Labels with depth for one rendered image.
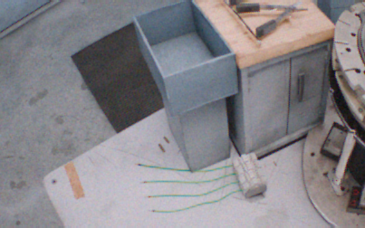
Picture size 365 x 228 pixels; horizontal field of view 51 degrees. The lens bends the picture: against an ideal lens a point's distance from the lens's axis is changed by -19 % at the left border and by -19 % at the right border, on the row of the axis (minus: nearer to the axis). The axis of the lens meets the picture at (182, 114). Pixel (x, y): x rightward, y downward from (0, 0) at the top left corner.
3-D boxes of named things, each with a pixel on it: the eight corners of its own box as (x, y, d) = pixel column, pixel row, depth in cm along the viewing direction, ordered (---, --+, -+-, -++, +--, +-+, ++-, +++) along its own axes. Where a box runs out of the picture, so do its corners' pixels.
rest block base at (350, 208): (350, 190, 74) (352, 185, 73) (381, 195, 72) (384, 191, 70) (345, 212, 72) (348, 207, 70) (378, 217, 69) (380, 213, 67)
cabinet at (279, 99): (244, 167, 85) (241, 69, 65) (207, 99, 97) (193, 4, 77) (323, 128, 88) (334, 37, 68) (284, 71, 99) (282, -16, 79)
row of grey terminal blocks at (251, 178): (269, 196, 80) (270, 185, 77) (245, 204, 79) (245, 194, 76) (253, 156, 86) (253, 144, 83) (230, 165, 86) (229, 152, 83)
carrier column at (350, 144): (336, 189, 75) (357, 123, 59) (330, 181, 77) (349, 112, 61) (344, 183, 76) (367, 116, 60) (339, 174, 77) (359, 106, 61)
